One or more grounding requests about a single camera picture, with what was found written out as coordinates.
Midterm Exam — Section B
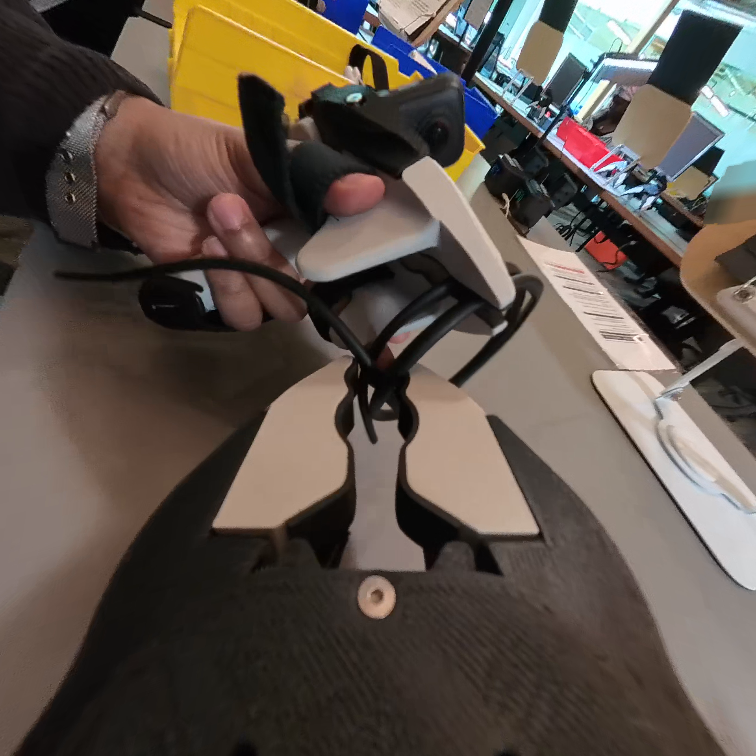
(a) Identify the yellow storage bin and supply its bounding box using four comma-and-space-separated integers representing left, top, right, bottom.
168, 0, 486, 181

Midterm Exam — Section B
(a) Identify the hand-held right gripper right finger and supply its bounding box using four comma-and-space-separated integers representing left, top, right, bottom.
397, 363, 541, 541

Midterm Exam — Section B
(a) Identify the blue storage bin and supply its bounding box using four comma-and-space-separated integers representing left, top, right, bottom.
322, 0, 371, 33
372, 26, 498, 141

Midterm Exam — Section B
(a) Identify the silver mesh watch band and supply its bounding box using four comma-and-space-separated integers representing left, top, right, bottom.
46, 90, 129, 249

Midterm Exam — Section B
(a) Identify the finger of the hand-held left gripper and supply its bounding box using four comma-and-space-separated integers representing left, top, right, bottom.
400, 157, 516, 310
348, 283, 509, 346

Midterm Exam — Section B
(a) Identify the grey-backed monitor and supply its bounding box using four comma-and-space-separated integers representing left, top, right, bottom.
656, 112, 725, 182

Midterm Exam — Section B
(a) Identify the printed paper sheet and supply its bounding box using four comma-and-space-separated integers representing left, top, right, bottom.
519, 236, 678, 373

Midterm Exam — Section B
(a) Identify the black strap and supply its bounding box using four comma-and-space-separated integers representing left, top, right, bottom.
348, 44, 392, 91

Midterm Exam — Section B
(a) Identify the black cable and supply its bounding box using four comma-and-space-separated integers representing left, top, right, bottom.
54, 258, 544, 445

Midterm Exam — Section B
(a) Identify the white document stand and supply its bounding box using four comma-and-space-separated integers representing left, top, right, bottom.
592, 282, 756, 590

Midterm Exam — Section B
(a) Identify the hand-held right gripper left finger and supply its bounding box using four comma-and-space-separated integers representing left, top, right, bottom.
211, 356, 360, 537

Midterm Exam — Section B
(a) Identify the orange traffic cone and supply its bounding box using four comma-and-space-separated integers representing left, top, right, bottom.
585, 232, 628, 271

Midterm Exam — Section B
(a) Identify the red storage bin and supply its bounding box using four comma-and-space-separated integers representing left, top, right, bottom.
555, 116, 614, 170

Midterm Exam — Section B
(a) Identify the black panel with cardboard board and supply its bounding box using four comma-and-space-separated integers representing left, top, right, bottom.
515, 0, 578, 87
611, 9, 745, 172

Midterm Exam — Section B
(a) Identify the black device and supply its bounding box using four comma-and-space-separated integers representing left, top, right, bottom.
485, 150, 578, 235

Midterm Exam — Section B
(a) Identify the cardboard sheet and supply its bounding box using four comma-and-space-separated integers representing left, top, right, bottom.
377, 0, 463, 37

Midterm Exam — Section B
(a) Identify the long wooden desk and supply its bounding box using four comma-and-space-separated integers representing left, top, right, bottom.
472, 71, 705, 267

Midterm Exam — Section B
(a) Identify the black pole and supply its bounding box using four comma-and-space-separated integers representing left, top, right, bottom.
461, 0, 516, 83

